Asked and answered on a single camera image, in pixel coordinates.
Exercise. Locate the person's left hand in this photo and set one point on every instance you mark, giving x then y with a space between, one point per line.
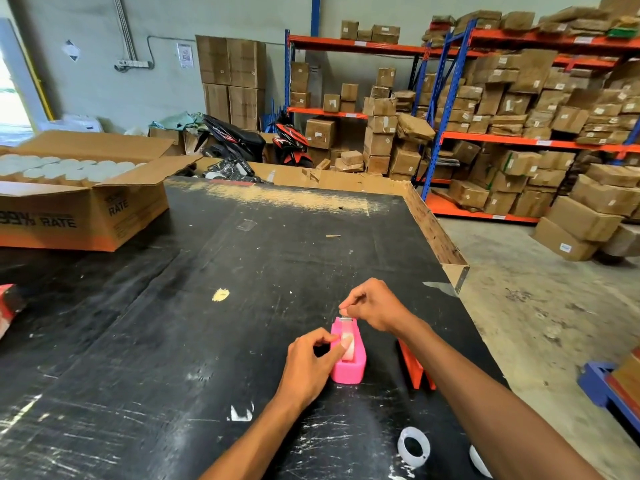
302 369

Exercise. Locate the person's right hand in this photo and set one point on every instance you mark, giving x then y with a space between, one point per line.
382 307

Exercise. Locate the person's right thumb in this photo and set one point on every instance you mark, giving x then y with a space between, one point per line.
351 309

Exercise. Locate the person's left thumb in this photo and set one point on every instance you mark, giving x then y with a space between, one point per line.
337 350

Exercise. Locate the clear tape roll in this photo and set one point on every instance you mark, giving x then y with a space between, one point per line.
349 347

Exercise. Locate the pink tape dispenser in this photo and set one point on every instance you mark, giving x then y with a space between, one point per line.
349 369

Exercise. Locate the person's left forearm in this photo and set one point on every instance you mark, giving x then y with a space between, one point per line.
250 442

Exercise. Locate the person's right forearm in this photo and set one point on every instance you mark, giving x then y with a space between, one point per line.
490 409

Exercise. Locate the orange plastic object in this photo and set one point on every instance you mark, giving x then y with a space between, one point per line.
414 367

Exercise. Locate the white empty tape core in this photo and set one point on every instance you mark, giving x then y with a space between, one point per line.
402 439
477 462

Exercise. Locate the cardboard table edge sheet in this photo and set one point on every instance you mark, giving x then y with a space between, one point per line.
430 224

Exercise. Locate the yellow paper scrap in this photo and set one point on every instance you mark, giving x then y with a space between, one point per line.
220 294

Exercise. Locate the clear tape scrap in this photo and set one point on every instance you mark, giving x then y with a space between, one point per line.
246 225

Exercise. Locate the stack of boxes beside rack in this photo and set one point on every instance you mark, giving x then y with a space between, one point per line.
382 139

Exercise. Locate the red black motorcycle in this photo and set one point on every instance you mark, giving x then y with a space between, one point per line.
291 144

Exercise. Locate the group of small shelved boxes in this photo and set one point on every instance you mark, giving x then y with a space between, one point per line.
320 132

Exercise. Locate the black plastic bag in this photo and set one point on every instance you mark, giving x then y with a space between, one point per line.
232 170

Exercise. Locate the blue orange shelving rack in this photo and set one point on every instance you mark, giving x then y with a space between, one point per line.
325 43
500 140

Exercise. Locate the pile of floor cardboard boxes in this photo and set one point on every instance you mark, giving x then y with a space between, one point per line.
585 219

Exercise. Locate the blue pallet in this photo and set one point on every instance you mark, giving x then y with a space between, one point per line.
595 382

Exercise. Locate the green plastic sheet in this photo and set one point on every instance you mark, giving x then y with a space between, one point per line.
180 120

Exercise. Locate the stack of tall cardboard cartons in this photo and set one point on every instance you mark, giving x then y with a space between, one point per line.
232 79

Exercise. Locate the pile of shelved cardboard parcels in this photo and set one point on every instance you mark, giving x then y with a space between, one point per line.
530 99

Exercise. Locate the large open cardboard box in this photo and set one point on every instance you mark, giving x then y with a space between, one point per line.
75 214

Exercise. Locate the group of white rolls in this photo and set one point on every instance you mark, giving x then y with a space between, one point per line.
70 169

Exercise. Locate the red white packet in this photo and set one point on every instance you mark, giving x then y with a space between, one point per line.
7 307

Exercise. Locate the white sacks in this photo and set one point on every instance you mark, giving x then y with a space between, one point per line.
75 123

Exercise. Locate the white paper wall notice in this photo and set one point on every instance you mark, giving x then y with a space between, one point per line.
185 55

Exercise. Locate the wall conduit with socket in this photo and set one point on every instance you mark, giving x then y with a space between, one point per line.
131 63

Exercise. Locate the diamond wall sticker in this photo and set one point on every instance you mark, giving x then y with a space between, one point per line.
72 50

